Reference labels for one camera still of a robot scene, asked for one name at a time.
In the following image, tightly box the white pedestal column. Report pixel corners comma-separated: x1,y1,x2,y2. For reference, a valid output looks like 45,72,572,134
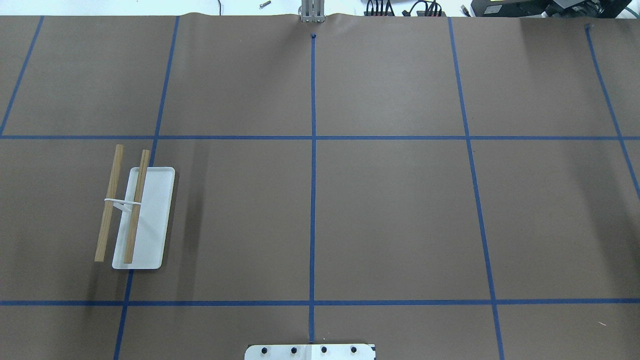
244,343,377,360

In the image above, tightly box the white wooden towel rack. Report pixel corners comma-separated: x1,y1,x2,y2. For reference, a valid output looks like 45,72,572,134
93,144,176,271

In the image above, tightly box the aluminium frame post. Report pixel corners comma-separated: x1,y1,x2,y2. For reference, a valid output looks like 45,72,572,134
299,0,326,23

